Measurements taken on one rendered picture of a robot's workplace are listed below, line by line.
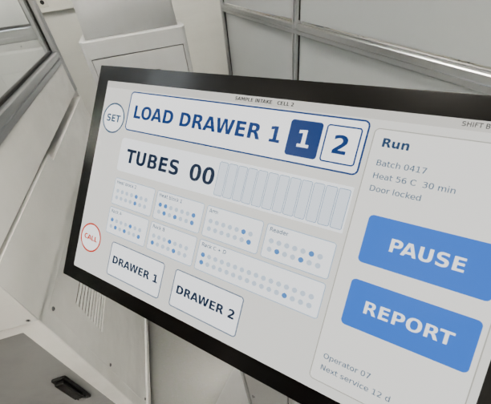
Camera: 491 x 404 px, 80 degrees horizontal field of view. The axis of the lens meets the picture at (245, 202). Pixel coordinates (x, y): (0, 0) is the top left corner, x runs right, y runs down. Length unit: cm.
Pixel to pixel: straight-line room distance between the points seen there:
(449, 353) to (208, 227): 25
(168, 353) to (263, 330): 117
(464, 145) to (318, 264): 16
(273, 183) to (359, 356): 18
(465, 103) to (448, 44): 67
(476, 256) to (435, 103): 13
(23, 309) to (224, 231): 47
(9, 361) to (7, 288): 26
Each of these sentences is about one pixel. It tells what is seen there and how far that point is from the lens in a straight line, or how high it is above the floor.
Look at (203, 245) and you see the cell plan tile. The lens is 34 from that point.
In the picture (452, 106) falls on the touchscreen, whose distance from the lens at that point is 30.
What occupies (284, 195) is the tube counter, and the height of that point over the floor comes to 111.
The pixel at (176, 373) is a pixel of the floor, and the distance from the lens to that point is 144.
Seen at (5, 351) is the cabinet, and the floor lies 71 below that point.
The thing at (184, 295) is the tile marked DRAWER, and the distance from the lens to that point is 37.
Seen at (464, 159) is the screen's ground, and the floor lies 116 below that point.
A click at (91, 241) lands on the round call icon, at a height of 101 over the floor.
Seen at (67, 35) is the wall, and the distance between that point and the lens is 370.
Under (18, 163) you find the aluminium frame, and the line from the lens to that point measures 81.
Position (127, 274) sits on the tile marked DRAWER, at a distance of 42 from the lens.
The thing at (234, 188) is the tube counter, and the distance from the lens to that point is 32.
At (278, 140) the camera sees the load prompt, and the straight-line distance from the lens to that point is 31.
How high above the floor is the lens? 130
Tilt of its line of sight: 41 degrees down
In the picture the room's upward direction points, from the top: 7 degrees counter-clockwise
